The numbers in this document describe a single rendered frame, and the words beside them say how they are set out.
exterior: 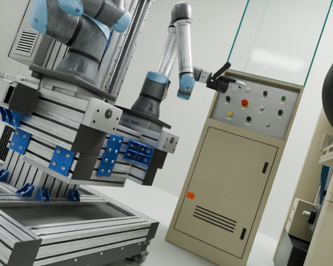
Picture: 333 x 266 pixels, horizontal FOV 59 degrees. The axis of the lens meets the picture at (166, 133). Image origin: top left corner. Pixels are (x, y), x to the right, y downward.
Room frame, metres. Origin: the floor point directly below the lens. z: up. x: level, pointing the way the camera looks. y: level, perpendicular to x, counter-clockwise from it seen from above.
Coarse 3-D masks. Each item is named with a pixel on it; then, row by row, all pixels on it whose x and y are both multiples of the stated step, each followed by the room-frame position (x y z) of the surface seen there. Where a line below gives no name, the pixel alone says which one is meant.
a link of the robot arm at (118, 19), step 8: (104, 0) 0.88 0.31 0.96; (112, 0) 0.91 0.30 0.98; (120, 0) 0.92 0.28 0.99; (104, 8) 0.88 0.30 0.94; (112, 8) 0.89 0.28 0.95; (120, 8) 0.91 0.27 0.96; (96, 16) 0.89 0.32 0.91; (104, 16) 0.90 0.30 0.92; (112, 16) 0.90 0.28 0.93; (120, 16) 0.91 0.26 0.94; (128, 16) 0.93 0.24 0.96; (104, 24) 0.93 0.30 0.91; (112, 24) 0.92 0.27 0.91; (120, 24) 0.92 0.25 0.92; (128, 24) 0.94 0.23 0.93; (120, 32) 0.96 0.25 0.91
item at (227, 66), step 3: (225, 63) 1.59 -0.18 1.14; (228, 63) 1.58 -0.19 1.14; (225, 66) 1.58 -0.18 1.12; (228, 66) 1.58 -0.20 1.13; (219, 69) 1.59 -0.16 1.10; (222, 69) 1.58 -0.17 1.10; (225, 69) 1.58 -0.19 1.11; (216, 72) 1.59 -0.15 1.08; (219, 72) 1.59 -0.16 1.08; (222, 72) 1.59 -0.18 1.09; (213, 75) 1.60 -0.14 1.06; (216, 75) 1.59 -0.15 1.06; (216, 78) 1.64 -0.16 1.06
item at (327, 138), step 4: (324, 136) 1.52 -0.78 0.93; (328, 136) 1.51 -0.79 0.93; (332, 136) 1.51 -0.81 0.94; (324, 140) 1.52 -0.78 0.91; (328, 140) 1.51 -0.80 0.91; (332, 140) 1.50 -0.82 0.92; (324, 144) 1.52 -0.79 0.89; (328, 144) 1.51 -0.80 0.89; (320, 148) 1.52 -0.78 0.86; (324, 148) 1.51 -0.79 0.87
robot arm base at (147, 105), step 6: (144, 96) 1.44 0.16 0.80; (150, 96) 1.44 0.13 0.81; (138, 102) 1.44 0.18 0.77; (144, 102) 1.43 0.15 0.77; (150, 102) 1.44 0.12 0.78; (156, 102) 1.45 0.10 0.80; (132, 108) 1.45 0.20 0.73; (138, 108) 1.43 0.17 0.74; (144, 108) 1.42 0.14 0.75; (150, 108) 1.44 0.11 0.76; (156, 108) 1.45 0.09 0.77; (150, 114) 1.43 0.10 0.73; (156, 114) 1.45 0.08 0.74
